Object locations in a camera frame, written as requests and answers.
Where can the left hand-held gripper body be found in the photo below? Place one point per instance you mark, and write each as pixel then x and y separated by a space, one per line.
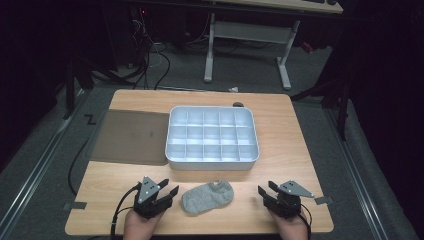
pixel 146 193

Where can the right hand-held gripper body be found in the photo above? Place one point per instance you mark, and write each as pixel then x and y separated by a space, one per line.
pixel 288 201

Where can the grey sock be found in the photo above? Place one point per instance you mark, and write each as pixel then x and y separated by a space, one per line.
pixel 205 197

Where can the white divided storage box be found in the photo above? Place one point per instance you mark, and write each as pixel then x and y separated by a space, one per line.
pixel 211 136

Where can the person's right hand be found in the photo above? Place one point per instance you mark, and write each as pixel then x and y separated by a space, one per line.
pixel 291 230

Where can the person's left hand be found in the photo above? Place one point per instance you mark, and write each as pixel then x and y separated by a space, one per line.
pixel 140 228

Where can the grey tape strip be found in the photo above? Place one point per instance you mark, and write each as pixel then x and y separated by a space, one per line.
pixel 323 200
pixel 76 205

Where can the small dark round object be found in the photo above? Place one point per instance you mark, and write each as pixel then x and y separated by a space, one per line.
pixel 238 104

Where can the black tape mark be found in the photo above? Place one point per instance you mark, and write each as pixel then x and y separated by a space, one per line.
pixel 90 119

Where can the white scrap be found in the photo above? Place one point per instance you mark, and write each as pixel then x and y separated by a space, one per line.
pixel 233 89

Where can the black stand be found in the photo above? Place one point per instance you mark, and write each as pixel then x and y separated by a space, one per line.
pixel 335 96
pixel 75 83

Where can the desk with white legs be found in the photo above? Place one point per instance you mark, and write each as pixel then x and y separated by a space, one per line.
pixel 250 31

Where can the metal floor rail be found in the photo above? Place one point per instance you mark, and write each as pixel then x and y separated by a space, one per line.
pixel 358 176
pixel 36 166

